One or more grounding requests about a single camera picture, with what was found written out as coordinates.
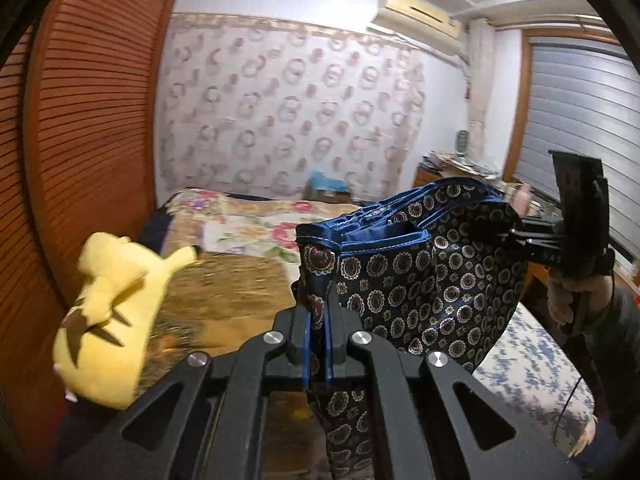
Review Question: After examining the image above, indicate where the light blue bundle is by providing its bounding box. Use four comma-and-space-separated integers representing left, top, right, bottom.
306, 170, 351, 197

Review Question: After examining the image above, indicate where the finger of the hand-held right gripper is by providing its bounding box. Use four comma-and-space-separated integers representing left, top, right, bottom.
509, 215, 557, 237
520, 237, 557, 265

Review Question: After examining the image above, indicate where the ring-patterned wall curtain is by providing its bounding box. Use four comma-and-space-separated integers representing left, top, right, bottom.
155, 12, 427, 202

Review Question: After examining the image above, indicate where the yellow plush toy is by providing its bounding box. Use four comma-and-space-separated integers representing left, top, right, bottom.
52, 232, 198, 410

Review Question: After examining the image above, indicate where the wooden louvered wardrobe door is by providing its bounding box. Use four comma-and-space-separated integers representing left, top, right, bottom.
0, 0, 191, 461

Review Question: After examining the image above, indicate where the wall air conditioner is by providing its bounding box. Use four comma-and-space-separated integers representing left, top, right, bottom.
369, 0, 464, 45

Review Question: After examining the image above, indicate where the grey window blind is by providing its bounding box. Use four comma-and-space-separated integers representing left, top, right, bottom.
515, 30, 640, 281

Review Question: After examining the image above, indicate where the dark blue mattress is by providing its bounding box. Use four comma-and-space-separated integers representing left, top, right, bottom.
136, 195, 177, 257

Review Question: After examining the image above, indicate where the cluttered wooden desk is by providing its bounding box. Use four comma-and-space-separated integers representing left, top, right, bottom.
412, 166, 501, 196

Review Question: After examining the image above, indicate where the pink container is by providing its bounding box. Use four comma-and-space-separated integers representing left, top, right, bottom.
514, 182, 534, 217

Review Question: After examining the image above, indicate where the floral bed blanket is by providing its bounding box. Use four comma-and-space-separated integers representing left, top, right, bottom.
137, 187, 363, 356

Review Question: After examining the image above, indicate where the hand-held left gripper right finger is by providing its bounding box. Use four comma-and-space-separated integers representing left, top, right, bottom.
322, 280, 582, 480

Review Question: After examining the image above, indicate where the dark blue patterned bag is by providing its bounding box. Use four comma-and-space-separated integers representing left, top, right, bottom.
295, 176, 530, 480

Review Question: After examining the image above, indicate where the person's right hand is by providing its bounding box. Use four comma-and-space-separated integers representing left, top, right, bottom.
546, 260, 617, 332

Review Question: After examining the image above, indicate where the clutter on cabinet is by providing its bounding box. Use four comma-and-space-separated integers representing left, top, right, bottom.
420, 130, 506, 183

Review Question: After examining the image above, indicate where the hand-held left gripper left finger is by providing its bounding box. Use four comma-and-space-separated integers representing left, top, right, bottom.
55, 305, 311, 480

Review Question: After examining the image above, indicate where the black cable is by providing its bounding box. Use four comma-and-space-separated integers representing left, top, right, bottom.
552, 330, 591, 443

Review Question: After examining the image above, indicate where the blue and white floral cloth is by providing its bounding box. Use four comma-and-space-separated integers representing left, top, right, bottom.
472, 302, 596, 456

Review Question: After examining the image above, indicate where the person's right forearm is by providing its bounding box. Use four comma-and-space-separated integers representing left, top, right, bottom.
582, 280, 640, 426

